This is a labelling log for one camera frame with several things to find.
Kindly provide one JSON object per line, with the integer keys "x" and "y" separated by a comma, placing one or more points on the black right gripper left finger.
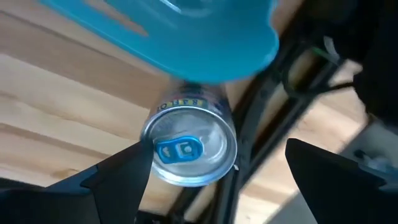
{"x": 93, "y": 199}

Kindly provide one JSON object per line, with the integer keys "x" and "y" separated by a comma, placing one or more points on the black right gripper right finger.
{"x": 342, "y": 193}

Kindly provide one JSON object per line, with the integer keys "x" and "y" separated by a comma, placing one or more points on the slim silver blue-tab can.
{"x": 199, "y": 168}

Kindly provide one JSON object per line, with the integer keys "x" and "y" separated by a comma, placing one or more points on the dark blue plastic bin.
{"x": 202, "y": 40}

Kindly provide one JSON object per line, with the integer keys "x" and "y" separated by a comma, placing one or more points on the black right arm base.
{"x": 379, "y": 62}

